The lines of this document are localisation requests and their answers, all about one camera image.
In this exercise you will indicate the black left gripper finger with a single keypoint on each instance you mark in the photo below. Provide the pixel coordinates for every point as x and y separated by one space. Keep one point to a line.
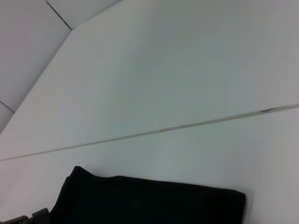
39 214

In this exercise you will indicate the black shirt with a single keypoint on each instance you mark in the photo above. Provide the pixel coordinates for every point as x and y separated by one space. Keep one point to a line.
151 200

